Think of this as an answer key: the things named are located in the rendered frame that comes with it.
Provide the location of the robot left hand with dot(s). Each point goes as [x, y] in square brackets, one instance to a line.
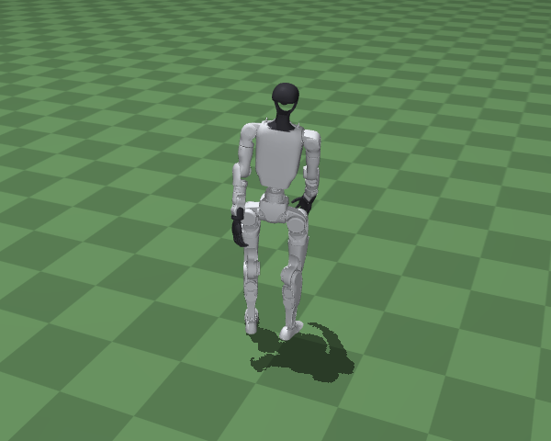
[237, 228]

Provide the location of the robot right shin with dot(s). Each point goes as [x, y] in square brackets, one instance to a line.
[291, 298]

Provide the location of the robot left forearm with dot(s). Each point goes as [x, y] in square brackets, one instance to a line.
[239, 190]

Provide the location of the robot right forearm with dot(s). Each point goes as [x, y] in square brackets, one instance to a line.
[311, 188]

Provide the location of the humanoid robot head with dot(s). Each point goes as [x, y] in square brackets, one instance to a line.
[284, 93]

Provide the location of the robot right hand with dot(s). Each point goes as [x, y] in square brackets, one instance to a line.
[303, 203]

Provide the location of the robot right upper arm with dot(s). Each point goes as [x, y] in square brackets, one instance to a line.
[311, 141]

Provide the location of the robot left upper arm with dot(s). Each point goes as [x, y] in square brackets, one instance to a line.
[245, 152]

